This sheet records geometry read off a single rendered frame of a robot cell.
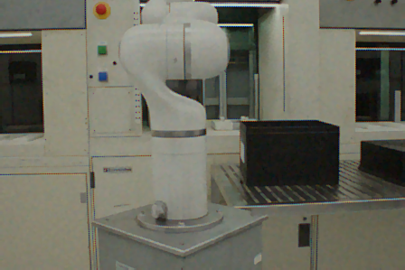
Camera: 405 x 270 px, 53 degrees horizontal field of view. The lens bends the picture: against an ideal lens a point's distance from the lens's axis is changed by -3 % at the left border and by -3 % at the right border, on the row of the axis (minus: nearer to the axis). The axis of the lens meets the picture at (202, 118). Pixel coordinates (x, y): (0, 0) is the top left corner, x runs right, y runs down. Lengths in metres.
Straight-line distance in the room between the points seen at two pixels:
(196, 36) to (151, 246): 0.42
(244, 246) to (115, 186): 0.83
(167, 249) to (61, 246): 1.01
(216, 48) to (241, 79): 1.68
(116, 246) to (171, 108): 0.31
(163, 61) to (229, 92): 1.68
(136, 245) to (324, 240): 1.09
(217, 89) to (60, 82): 1.14
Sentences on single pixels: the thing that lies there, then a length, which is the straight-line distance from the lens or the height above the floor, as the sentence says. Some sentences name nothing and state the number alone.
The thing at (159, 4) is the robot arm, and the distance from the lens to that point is 1.26.
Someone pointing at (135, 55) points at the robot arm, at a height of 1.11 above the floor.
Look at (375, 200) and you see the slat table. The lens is 1.13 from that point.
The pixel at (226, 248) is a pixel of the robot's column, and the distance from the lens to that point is 0.87.
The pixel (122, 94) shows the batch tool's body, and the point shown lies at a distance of 1.61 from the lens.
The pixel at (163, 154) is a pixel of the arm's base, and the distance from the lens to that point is 0.86.
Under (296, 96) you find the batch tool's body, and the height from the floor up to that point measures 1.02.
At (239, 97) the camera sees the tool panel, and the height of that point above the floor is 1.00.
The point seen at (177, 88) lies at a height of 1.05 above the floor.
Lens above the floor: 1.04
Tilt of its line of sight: 4 degrees down
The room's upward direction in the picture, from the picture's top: 1 degrees counter-clockwise
